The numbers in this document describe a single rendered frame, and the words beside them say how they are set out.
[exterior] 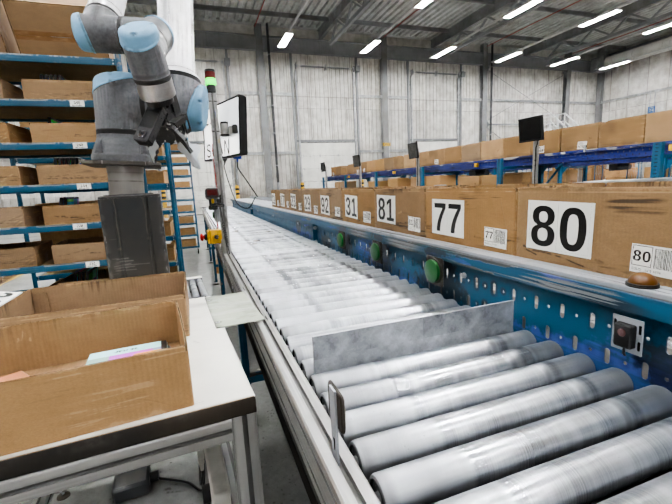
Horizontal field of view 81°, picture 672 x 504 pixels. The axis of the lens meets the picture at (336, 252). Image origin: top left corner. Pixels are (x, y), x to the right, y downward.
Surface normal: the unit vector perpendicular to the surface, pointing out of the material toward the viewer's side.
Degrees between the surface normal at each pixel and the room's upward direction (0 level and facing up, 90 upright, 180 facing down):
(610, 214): 91
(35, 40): 123
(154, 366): 90
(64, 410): 91
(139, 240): 90
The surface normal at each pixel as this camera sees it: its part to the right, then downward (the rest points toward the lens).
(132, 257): 0.40, 0.14
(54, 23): 0.31, 0.66
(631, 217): -0.94, 0.11
